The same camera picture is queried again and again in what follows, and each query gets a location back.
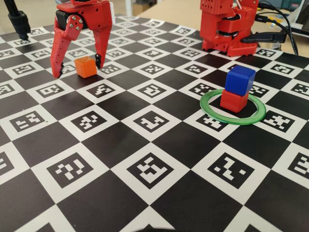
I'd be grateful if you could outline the red gripper, black motor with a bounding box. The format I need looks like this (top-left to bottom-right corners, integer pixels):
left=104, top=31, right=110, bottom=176
left=50, top=1, right=113, bottom=78

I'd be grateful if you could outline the orange cube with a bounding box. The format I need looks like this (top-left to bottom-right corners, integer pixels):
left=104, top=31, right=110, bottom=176
left=74, top=56, right=98, bottom=79

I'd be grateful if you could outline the red cube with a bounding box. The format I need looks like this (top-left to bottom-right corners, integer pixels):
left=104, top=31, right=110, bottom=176
left=219, top=88, right=249, bottom=113

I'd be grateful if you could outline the blue cube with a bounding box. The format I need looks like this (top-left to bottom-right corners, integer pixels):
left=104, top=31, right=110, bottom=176
left=225, top=65, right=256, bottom=97

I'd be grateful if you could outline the cardboard box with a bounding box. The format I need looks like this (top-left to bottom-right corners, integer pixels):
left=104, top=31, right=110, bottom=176
left=134, top=2, right=151, bottom=13

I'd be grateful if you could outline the black white marker checkerboard mat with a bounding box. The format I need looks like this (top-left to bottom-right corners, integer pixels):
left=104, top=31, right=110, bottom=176
left=0, top=13, right=309, bottom=232

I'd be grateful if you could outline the black holder edge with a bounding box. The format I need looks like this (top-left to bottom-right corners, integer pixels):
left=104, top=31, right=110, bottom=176
left=141, top=226, right=176, bottom=232

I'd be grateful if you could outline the dark green storage case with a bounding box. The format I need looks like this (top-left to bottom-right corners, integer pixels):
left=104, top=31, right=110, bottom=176
left=282, top=0, right=302, bottom=10

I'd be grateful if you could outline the black device corner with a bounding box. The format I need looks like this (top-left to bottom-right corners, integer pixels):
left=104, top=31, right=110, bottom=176
left=295, top=9, right=309, bottom=27

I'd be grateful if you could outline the green flat ring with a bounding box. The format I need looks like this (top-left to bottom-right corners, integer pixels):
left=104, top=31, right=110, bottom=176
left=199, top=88, right=267, bottom=126

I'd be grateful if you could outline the black USB plug cable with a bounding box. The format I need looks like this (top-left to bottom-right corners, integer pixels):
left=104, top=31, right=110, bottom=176
left=255, top=13, right=290, bottom=24

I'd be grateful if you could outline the black clamp handle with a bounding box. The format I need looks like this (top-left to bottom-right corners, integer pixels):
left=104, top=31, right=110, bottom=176
left=242, top=32, right=288, bottom=44

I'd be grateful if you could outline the thick black cable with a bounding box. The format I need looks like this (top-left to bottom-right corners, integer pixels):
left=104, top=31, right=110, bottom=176
left=257, top=1, right=299, bottom=56

